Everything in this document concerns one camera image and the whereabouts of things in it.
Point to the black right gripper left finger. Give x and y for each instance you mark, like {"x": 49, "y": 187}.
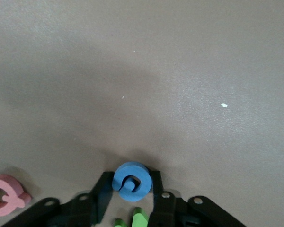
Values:
{"x": 85, "y": 210}

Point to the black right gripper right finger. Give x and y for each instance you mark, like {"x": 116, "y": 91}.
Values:
{"x": 170, "y": 212}

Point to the green foam letter M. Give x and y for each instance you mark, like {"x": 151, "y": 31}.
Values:
{"x": 139, "y": 218}

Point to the blue foam letter G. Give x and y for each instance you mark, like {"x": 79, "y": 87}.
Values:
{"x": 142, "y": 175}

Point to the pink foam letter Q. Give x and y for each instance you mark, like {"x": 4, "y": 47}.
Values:
{"x": 11, "y": 184}

